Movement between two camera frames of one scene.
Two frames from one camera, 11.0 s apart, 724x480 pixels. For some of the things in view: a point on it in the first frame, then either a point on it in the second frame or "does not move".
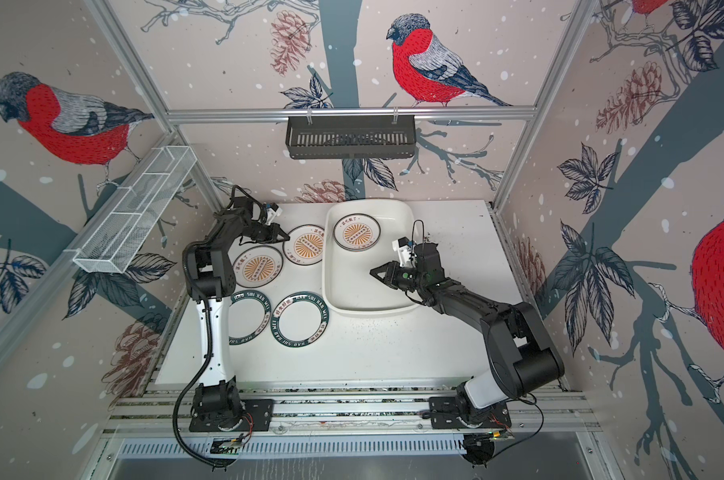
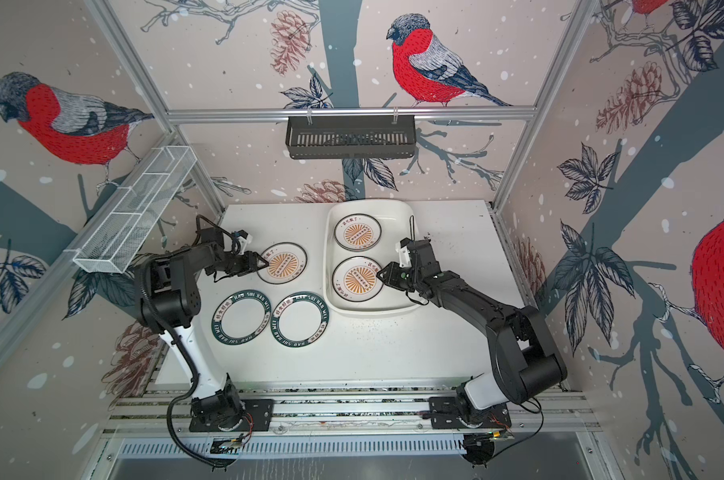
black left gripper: (273, 235) → (250, 263)
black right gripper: (393, 277) does not move
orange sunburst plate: (357, 232) does not move
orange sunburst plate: (305, 245) → (355, 279)
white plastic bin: (358, 237) does not move
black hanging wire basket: (350, 137) does not move
